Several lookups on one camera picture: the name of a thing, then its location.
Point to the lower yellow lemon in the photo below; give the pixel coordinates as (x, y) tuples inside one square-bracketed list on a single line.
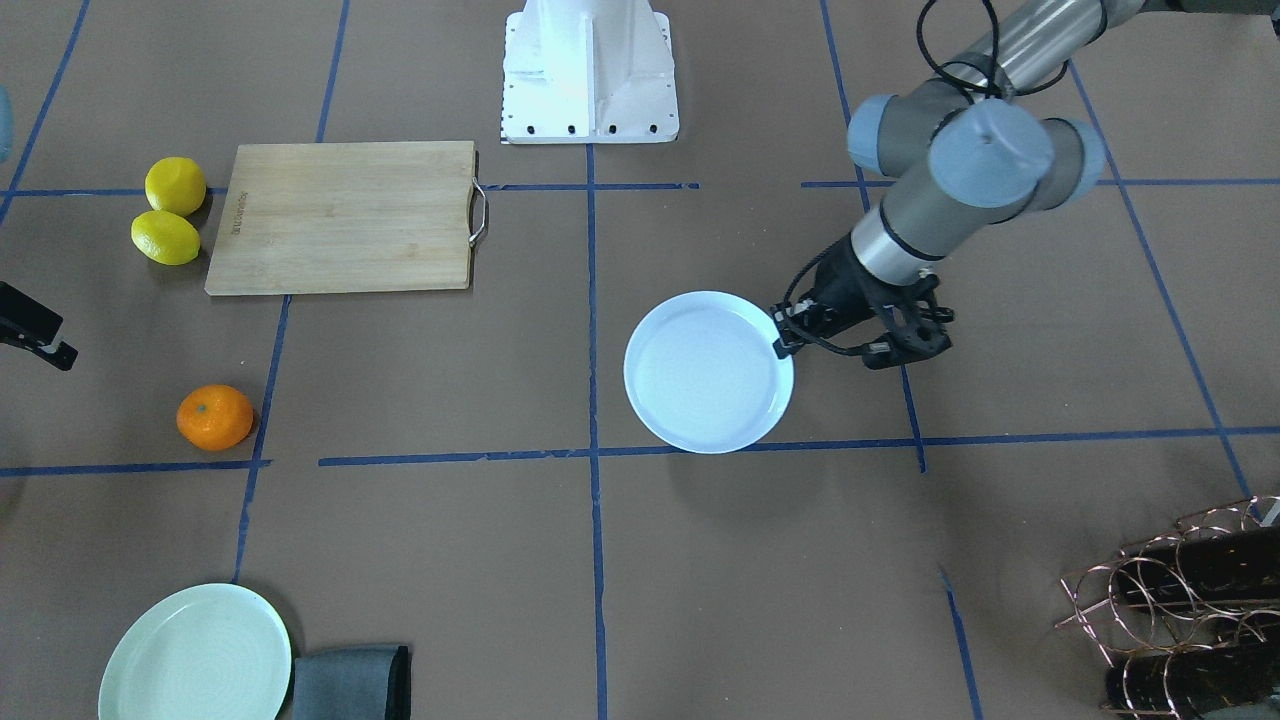
[(165, 237)]

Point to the upper yellow lemon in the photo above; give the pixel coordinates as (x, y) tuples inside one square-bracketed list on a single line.
[(176, 184)]

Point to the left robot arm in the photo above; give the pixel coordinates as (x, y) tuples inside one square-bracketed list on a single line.
[(961, 154)]

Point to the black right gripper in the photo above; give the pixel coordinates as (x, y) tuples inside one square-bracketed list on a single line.
[(22, 322)]

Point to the wooden cutting board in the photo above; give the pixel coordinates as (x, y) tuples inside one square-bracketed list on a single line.
[(361, 217)]

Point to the copper wire bottle rack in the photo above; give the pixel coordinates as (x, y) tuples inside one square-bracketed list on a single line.
[(1186, 621)]

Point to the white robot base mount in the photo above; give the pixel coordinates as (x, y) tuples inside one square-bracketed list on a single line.
[(588, 72)]

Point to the light green plate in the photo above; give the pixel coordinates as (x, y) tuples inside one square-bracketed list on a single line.
[(212, 651)]

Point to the dark green wine bottle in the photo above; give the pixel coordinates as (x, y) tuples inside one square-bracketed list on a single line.
[(1239, 571)]

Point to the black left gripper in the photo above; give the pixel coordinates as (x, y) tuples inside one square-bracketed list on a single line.
[(846, 288)]

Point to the orange fruit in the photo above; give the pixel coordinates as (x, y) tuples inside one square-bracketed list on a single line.
[(215, 418)]

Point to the light blue plate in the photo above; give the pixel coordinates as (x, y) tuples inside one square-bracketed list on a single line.
[(701, 373)]

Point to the yellow lemon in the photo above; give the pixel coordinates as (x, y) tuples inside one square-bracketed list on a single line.
[(165, 237), (176, 184)]

